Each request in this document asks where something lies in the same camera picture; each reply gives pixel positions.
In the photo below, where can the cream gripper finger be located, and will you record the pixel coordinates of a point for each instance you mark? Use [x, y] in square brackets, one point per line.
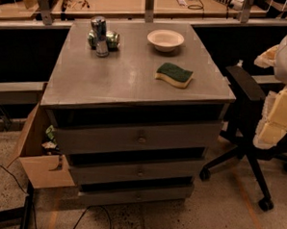
[272, 127]

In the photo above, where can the top grey drawer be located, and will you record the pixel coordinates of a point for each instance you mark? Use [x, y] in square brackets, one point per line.
[136, 138]

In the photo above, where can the green and yellow sponge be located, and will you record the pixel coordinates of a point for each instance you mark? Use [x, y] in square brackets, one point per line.
[174, 75]

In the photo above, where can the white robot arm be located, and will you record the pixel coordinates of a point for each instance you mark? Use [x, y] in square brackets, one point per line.
[280, 64]

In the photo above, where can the bottom grey drawer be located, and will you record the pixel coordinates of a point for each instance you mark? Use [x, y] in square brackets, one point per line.
[99, 198]

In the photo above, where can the wooden background desk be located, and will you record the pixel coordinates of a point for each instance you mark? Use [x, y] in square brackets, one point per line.
[140, 8]

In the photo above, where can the middle grey drawer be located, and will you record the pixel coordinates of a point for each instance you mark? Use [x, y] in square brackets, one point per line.
[106, 173]

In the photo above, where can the open cardboard box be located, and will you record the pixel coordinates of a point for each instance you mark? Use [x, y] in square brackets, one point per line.
[43, 171]

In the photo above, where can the black office chair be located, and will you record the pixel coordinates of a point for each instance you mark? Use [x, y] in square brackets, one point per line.
[242, 121]

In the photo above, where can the white ceramic bowl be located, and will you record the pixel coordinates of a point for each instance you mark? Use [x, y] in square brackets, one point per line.
[165, 40]

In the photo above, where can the silver redbull can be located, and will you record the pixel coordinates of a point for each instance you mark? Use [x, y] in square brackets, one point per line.
[99, 29]

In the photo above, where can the grey drawer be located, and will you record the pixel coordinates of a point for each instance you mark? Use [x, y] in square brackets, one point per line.
[136, 138]
[99, 198]
[106, 173]

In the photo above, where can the grey drawer cabinet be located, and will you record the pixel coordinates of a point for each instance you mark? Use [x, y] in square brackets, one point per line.
[87, 91]

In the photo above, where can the green soda can lying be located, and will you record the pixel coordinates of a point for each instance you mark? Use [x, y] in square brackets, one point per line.
[112, 39]

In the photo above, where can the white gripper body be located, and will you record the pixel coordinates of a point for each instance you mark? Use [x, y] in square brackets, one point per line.
[268, 58]

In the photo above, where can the black metal stand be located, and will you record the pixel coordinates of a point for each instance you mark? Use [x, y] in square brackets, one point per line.
[21, 213]

